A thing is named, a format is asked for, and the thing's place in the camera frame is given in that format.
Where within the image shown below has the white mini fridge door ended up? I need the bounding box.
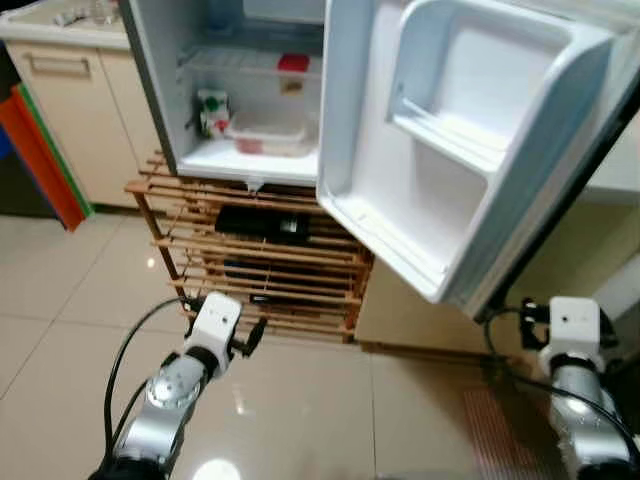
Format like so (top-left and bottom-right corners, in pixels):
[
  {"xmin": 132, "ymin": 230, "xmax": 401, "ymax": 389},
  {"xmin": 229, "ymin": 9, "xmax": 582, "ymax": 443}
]
[{"xmin": 317, "ymin": 0, "xmax": 640, "ymax": 323}]

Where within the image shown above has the grey mini fridge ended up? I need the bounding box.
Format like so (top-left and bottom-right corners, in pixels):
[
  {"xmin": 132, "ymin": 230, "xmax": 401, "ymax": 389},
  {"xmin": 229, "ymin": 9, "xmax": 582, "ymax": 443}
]
[{"xmin": 118, "ymin": 0, "xmax": 331, "ymax": 191}]

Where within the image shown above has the dark wine bottle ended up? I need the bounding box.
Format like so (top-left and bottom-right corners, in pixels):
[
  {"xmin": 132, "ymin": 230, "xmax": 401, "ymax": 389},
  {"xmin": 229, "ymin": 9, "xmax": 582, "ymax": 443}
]
[{"xmin": 213, "ymin": 205, "xmax": 313, "ymax": 248}]

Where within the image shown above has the wooden wine rack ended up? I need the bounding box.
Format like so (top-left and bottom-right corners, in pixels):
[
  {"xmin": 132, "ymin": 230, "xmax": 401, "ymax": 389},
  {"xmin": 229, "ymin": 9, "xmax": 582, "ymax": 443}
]
[{"xmin": 125, "ymin": 150, "xmax": 376, "ymax": 346}]

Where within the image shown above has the clear plastic food container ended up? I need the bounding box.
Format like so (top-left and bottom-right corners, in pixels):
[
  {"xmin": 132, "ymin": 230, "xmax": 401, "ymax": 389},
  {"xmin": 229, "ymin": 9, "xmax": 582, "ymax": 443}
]
[{"xmin": 228, "ymin": 122, "xmax": 313, "ymax": 158}]

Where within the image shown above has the beige kitchen cabinet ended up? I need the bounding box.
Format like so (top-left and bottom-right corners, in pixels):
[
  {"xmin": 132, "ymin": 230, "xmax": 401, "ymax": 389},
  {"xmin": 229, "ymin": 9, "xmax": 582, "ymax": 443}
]
[{"xmin": 0, "ymin": 0, "xmax": 171, "ymax": 211}]

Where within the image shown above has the orange board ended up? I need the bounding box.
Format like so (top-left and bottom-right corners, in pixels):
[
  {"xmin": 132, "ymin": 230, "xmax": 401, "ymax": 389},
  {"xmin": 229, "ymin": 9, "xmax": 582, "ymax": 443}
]
[{"xmin": 0, "ymin": 90, "xmax": 86, "ymax": 233}]

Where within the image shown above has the green board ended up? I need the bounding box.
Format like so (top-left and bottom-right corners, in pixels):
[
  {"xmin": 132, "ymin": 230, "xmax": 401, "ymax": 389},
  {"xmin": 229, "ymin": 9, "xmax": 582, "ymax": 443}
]
[{"xmin": 15, "ymin": 82, "xmax": 96, "ymax": 216}]

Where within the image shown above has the blue board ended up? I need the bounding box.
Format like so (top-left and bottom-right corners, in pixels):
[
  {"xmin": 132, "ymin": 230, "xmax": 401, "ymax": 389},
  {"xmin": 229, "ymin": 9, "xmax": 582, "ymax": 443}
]
[{"xmin": 0, "ymin": 120, "xmax": 16, "ymax": 161}]

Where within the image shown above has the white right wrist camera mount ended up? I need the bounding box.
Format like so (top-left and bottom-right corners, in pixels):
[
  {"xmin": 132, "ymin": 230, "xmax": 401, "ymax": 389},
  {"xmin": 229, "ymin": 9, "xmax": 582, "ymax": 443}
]
[{"xmin": 547, "ymin": 297, "xmax": 602, "ymax": 356}]

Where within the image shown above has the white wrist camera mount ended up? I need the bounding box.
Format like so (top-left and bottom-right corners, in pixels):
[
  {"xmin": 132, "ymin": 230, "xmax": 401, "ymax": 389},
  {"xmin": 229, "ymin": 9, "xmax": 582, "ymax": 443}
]
[
  {"xmin": 547, "ymin": 297, "xmax": 602, "ymax": 356},
  {"xmin": 190, "ymin": 292, "xmax": 243, "ymax": 353}
]

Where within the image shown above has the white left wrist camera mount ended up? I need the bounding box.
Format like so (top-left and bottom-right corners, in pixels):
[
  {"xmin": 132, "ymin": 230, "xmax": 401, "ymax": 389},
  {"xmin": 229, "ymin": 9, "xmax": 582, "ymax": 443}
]
[{"xmin": 190, "ymin": 292, "xmax": 243, "ymax": 353}]

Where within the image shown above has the white wire fridge shelf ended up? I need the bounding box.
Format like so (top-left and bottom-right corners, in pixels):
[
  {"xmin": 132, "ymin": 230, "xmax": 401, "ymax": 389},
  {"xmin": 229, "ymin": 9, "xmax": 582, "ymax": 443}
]
[{"xmin": 178, "ymin": 45, "xmax": 326, "ymax": 83}]

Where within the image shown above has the steel cabinet handle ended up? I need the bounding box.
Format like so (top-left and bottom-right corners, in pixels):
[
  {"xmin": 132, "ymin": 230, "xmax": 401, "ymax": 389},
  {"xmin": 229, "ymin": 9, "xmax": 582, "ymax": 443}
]
[{"xmin": 25, "ymin": 55, "xmax": 93, "ymax": 79}]

